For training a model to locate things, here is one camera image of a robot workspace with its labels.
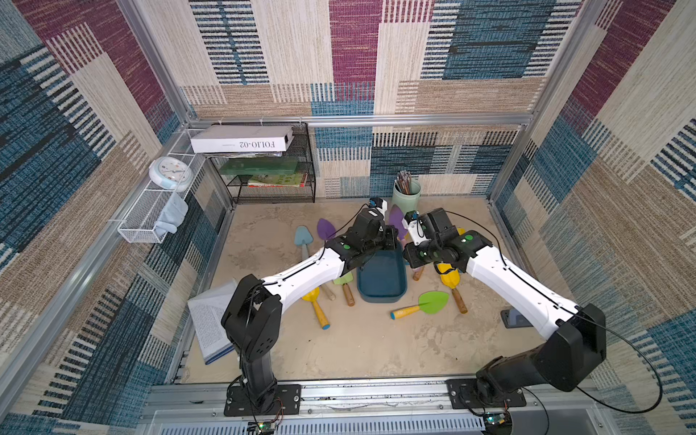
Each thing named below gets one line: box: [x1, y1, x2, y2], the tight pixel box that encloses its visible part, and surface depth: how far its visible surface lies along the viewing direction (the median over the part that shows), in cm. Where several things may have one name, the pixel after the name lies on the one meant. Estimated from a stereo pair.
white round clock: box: [148, 155, 194, 192], surface depth 76 cm
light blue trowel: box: [294, 224, 314, 261], surface depth 111 cm
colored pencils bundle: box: [394, 169, 413, 195], surface depth 107 cm
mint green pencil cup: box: [391, 180, 422, 216], surface depth 107 cm
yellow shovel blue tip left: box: [302, 287, 331, 330], surface depth 89 cm
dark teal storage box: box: [356, 250, 409, 304], surface depth 93 cm
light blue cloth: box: [154, 191, 189, 237], surface depth 70 cm
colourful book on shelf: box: [248, 173, 309, 188], surface depth 101 cm
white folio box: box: [190, 125, 295, 155], surface depth 81 cm
